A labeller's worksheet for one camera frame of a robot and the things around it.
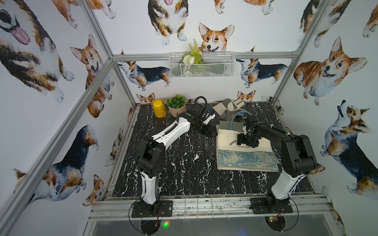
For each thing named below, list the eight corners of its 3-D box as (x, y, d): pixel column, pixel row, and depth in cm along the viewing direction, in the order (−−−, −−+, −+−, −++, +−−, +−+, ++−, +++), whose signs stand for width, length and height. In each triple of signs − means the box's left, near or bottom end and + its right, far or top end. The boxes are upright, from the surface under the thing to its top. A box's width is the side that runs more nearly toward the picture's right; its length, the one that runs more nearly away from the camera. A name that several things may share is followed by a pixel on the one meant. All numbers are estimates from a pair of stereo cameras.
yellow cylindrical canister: (154, 118, 115) (150, 107, 105) (156, 110, 120) (152, 99, 111) (166, 118, 115) (163, 107, 105) (167, 110, 120) (164, 99, 111)
